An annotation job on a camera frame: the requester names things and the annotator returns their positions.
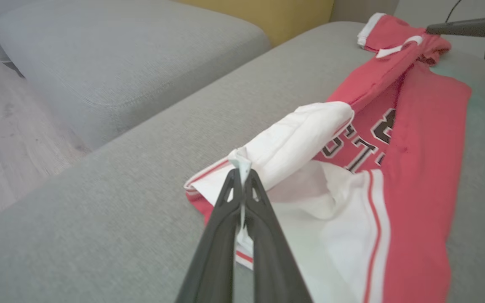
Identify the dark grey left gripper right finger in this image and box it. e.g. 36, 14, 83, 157
243, 168, 313, 303

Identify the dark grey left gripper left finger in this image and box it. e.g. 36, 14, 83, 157
175, 168, 244, 303

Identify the red white striped jersey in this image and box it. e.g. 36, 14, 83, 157
184, 13, 473, 303

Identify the large grey fabric sofa seat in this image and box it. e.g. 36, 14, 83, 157
0, 21, 485, 303

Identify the yellow sofa cushion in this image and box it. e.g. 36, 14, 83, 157
175, 0, 336, 48

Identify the light grey sofa ottoman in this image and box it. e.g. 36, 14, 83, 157
0, 0, 271, 150

